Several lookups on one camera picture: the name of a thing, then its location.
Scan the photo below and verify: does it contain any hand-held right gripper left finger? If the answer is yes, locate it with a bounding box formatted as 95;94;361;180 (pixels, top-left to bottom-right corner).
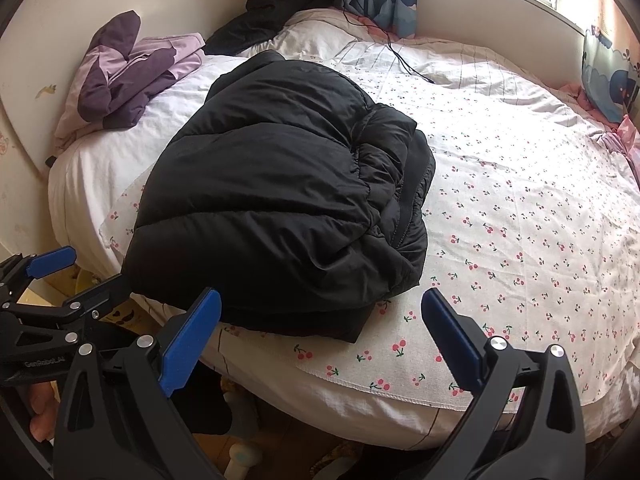
52;287;223;480

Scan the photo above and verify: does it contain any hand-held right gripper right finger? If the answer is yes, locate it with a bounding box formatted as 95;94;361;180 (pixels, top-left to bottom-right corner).
419;287;587;480

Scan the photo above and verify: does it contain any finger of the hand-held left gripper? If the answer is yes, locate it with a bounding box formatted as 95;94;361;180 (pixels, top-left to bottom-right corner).
0;274;133;357
0;246;77;311

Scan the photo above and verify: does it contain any black puffer jacket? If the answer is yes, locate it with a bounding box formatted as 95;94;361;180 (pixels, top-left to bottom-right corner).
121;51;437;345

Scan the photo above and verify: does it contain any person's left hand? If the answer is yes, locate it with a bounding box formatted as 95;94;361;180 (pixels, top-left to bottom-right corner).
26;382;62;443

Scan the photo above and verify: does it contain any yellow printed slipper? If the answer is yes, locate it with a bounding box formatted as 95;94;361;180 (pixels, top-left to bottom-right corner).
72;267;166;341

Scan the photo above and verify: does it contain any plain white quilt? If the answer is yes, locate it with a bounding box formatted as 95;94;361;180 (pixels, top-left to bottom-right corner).
47;52;261;281

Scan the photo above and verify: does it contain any white slipper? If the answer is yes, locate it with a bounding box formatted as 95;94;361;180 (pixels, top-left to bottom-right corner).
222;390;263;468

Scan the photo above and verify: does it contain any patterned slipper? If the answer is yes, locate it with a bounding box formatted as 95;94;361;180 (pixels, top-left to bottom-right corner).
307;437;366;476

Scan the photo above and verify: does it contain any purple jacket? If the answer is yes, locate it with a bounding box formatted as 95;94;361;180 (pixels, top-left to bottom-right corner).
52;10;207;151

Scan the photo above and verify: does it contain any white striped duvet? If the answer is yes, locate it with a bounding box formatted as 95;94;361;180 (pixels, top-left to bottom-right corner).
235;9;616;141

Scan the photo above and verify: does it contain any pink pillow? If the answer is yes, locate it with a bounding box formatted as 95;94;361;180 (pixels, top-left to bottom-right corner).
575;85;640;151

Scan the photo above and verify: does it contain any beige bed headboard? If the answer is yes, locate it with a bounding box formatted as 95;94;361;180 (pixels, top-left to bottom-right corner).
0;0;588;266

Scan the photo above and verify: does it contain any black coat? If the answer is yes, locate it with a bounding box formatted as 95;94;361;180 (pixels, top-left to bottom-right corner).
202;0;346;56

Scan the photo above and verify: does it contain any black cable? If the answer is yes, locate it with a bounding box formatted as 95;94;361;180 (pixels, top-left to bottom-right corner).
327;0;436;83

